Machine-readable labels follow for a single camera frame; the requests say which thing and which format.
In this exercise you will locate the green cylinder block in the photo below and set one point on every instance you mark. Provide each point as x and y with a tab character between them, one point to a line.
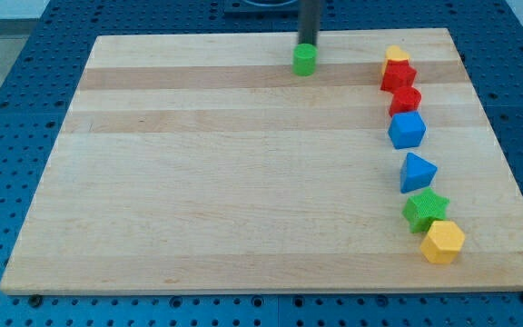
304	59

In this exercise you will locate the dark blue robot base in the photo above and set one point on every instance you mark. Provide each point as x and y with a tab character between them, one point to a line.
259	7

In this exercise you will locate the wooden board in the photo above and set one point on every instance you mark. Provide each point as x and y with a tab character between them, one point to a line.
194	164

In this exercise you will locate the blue cube block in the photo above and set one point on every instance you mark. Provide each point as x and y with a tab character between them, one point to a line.
406	130

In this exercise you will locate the blue triangle block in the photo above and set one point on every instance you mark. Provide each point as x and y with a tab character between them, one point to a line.
416	173

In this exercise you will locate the red cylinder block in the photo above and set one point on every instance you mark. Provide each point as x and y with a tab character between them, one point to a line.
405	99

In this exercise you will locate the black pusher rod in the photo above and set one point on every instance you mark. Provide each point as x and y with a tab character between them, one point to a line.
309	19

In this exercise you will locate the red star block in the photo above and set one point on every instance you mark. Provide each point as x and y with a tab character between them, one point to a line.
397	74

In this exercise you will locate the green star block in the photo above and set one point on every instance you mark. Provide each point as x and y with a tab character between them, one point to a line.
422	209

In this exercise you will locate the yellow heart block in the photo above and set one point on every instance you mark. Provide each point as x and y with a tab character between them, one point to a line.
394	54

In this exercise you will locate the yellow hexagon block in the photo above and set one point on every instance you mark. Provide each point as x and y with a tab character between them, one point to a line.
443	242

